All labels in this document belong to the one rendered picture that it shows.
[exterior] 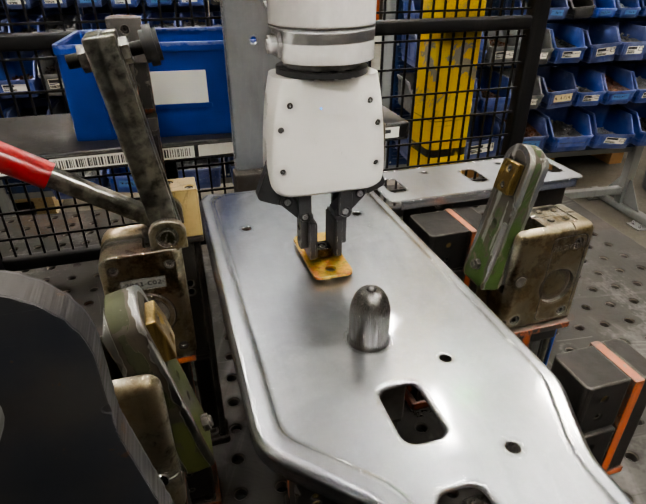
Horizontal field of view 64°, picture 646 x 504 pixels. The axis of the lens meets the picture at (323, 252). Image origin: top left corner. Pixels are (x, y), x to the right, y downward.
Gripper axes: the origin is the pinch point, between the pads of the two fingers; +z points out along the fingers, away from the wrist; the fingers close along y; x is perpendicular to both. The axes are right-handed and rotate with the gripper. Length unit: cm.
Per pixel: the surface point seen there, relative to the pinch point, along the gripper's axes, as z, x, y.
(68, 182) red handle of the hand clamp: -8.0, -0.8, -20.6
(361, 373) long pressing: 3.1, -16.1, -1.9
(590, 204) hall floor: 103, 173, 217
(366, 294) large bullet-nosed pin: -1.6, -13.0, -0.5
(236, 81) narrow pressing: -9.1, 26.6, -3.3
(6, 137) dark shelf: 0, 42, -35
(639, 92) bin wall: 30, 142, 193
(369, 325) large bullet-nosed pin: 0.5, -14.0, -0.6
